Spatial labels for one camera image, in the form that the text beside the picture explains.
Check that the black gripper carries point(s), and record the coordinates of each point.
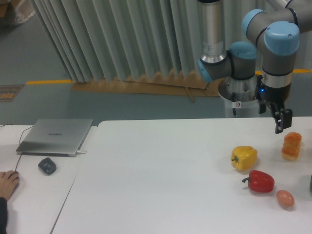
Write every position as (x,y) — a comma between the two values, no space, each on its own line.
(274,98)

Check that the yellow bell pepper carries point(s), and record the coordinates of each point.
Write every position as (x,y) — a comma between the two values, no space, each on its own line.
(243,157)

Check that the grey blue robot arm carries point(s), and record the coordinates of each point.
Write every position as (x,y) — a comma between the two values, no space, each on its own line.
(266,61)

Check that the dark sleeve forearm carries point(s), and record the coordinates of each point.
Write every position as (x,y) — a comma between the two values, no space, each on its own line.
(3,215)

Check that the red bell pepper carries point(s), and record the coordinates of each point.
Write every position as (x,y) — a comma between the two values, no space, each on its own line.
(259,181)

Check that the person's hand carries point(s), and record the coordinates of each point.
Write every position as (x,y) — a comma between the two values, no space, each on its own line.
(7,185)

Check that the orange bread loaf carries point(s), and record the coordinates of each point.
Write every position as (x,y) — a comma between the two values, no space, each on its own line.
(291,146)

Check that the brown egg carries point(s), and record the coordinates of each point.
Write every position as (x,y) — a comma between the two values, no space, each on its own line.
(285,198)

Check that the brown cardboard sheet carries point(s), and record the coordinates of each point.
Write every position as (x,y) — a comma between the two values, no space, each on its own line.
(191,85)

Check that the grey pleated curtain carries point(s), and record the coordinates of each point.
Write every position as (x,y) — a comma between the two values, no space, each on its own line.
(98,39)

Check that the silver closed laptop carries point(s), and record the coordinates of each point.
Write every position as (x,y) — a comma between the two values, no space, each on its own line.
(56,137)

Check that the black small controller device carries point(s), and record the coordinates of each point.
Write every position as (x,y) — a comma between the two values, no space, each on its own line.
(48,166)

